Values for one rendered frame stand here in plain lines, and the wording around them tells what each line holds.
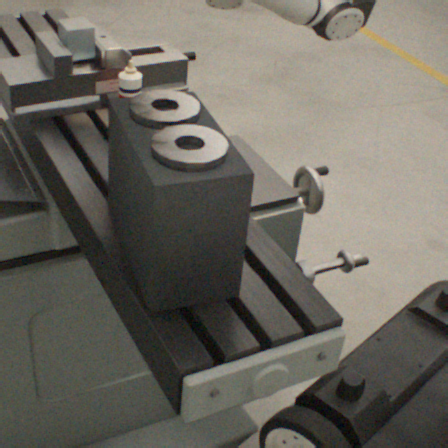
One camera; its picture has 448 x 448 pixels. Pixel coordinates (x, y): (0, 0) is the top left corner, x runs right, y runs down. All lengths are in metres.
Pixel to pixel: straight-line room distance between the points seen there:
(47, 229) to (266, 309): 0.50
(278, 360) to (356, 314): 1.55
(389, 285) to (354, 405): 1.30
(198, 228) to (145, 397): 0.89
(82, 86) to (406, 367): 0.80
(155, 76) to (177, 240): 0.60
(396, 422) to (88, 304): 0.62
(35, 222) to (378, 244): 1.71
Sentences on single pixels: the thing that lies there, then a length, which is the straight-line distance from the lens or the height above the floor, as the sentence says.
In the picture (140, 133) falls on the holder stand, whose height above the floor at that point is 1.15.
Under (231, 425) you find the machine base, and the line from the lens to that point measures 1.79.
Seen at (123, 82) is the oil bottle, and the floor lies 1.03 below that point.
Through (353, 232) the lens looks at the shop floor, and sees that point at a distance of 2.80.
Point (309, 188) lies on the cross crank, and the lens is 1.73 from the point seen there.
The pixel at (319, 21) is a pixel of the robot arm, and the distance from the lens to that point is 1.39.
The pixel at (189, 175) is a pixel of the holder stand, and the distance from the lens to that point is 0.82.
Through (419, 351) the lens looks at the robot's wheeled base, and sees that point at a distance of 1.49.
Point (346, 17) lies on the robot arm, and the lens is 1.37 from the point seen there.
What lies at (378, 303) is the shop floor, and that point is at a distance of 2.50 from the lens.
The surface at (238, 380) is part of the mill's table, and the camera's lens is 0.89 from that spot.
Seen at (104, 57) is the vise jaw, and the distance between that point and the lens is 1.34.
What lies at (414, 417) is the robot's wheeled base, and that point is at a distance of 1.39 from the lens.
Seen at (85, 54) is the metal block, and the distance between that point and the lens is 1.37.
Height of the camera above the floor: 1.58
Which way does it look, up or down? 35 degrees down
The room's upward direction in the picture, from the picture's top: 6 degrees clockwise
